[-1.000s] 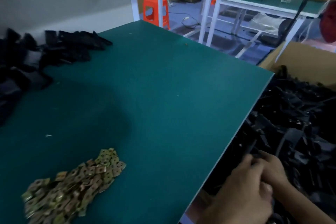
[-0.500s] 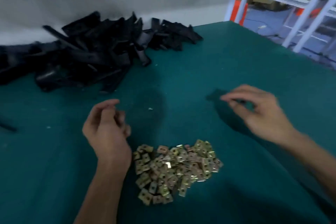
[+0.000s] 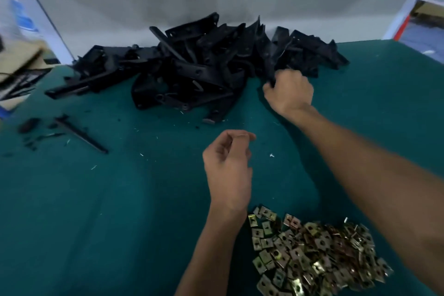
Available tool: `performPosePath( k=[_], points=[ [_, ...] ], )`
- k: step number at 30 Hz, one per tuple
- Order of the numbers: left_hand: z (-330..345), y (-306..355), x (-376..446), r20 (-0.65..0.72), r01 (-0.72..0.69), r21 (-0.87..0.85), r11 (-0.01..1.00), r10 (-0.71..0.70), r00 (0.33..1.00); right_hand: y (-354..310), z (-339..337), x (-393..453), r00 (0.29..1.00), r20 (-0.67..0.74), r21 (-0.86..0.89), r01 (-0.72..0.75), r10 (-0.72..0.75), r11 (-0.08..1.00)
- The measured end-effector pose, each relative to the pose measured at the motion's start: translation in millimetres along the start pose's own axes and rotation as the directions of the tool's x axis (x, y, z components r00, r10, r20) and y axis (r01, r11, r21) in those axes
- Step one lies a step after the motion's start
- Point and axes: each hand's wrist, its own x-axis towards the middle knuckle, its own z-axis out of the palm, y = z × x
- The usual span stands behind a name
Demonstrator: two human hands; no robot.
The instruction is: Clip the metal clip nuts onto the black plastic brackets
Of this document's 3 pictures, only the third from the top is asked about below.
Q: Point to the person's right hand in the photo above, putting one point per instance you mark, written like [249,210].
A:
[290,94]

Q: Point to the person's left hand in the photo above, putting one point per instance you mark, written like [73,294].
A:
[229,174]

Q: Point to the pile of black plastic brackets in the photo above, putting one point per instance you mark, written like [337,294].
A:
[201,63]

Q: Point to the pile of brass clip nuts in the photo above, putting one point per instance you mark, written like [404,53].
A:
[316,254]

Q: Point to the person's left forearm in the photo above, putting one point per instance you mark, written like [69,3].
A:
[208,257]

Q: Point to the person's right forearm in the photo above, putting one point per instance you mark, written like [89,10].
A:
[381,181]

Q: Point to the green table cloth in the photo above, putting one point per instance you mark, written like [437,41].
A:
[104,216]

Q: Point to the thin black plastic strip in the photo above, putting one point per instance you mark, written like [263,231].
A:
[82,134]

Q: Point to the small black plastic scrap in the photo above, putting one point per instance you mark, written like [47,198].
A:
[29,125]

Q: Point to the brown cardboard piece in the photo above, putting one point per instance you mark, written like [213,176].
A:
[17,63]

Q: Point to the white printed sack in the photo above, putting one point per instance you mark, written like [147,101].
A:
[24,15]

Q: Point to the white metal post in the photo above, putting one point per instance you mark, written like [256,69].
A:
[45,15]

